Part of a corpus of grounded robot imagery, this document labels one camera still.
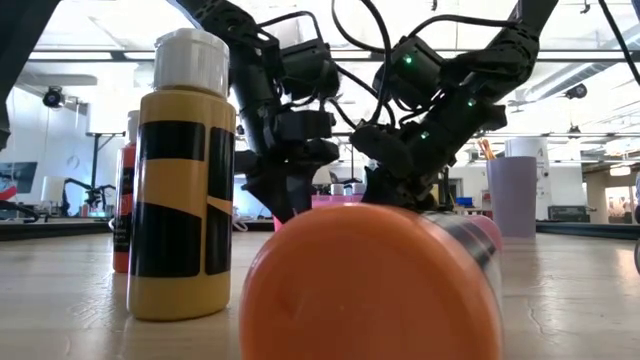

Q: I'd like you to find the small yellow paint bottle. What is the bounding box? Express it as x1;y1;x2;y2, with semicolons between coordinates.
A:
126;28;237;322

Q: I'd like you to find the pink plastic bin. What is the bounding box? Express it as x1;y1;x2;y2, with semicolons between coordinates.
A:
272;194;367;232

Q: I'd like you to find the black ceiling camera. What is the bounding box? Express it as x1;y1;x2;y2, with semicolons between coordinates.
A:
564;82;590;101
42;85;66;110

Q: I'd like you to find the small orange paint bottle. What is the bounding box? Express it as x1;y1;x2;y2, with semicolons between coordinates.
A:
238;202;504;360

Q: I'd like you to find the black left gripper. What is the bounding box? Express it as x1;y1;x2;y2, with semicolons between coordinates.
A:
234;108;341;224

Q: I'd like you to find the black equipment case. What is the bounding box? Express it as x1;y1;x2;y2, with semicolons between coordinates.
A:
547;204;591;224

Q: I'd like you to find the black background pole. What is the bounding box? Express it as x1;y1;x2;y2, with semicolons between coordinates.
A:
85;130;126;199

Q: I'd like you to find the white round pillar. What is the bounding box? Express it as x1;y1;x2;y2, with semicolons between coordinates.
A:
504;137;554;221

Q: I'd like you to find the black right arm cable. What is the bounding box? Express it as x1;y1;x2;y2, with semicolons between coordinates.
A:
597;0;640;87
330;0;521;129

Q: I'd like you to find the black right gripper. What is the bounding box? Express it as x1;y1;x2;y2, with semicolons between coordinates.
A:
362;93;509;212

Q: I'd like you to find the lavender plastic cup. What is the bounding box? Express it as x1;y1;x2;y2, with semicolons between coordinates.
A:
485;155;539;239

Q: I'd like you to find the small red-orange paint bottle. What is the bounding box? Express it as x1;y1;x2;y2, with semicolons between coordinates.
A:
112;109;142;274

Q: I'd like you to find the dark wall screen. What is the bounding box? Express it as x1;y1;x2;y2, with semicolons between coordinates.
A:
0;161;39;195

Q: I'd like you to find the white shade background lamp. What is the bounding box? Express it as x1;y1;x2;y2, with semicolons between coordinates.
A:
40;175;65;204

